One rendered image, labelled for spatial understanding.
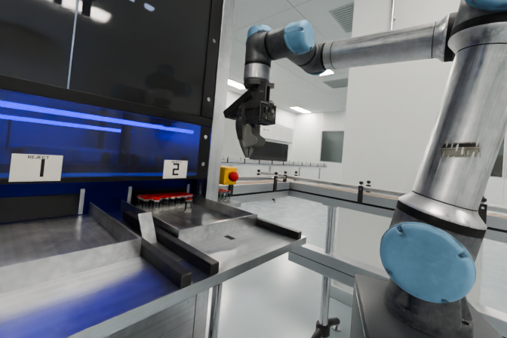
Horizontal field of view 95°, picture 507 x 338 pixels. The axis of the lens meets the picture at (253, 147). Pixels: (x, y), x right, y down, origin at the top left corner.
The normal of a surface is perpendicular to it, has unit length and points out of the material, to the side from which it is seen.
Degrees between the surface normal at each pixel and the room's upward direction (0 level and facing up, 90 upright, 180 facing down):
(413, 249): 97
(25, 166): 90
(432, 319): 72
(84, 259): 90
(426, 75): 90
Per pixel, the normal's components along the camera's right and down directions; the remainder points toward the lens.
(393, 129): -0.66, -0.07
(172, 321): 0.75, 0.04
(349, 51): -0.65, 0.27
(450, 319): -0.03, -0.33
